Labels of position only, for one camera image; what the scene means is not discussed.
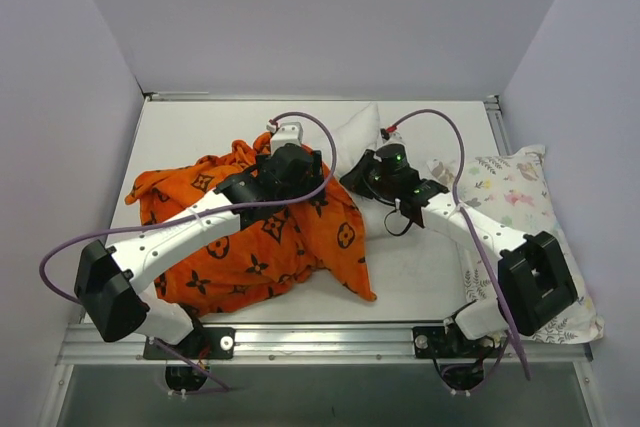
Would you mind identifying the white pillow insert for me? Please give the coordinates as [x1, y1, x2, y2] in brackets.
[333, 103, 388, 240]

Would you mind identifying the orange black patterned pillowcase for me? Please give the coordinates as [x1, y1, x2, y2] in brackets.
[125, 133, 376, 316]

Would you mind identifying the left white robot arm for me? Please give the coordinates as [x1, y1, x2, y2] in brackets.
[74, 143, 325, 358]

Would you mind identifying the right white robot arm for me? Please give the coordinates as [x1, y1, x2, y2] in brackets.
[340, 143, 578, 356]

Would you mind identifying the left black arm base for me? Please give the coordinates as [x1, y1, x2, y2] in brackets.
[166, 324, 236, 360]

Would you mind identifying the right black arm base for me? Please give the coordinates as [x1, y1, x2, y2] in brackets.
[412, 319, 501, 360]

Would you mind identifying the floral white pillow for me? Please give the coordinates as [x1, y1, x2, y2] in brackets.
[458, 145, 604, 344]

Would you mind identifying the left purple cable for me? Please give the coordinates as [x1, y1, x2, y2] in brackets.
[38, 110, 337, 303]

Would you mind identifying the purple cable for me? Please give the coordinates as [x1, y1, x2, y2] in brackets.
[38, 110, 337, 303]
[382, 108, 532, 381]

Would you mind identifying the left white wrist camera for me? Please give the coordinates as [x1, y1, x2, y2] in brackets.
[266, 122, 303, 153]

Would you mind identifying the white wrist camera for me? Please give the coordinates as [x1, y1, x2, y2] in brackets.
[380, 128, 405, 147]
[266, 122, 303, 153]

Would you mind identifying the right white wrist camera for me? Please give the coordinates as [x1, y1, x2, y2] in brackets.
[380, 128, 405, 147]

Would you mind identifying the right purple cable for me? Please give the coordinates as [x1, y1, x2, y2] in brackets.
[382, 108, 532, 381]

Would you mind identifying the right aluminium rail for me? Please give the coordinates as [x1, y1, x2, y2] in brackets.
[484, 95, 513, 155]

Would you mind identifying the aluminium rail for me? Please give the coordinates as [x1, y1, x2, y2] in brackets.
[143, 91, 500, 104]
[57, 322, 591, 366]
[484, 95, 513, 155]

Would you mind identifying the back aluminium rail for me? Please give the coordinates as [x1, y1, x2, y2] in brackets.
[143, 91, 500, 104]

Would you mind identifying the front aluminium rail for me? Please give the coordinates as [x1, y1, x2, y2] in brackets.
[57, 322, 591, 366]

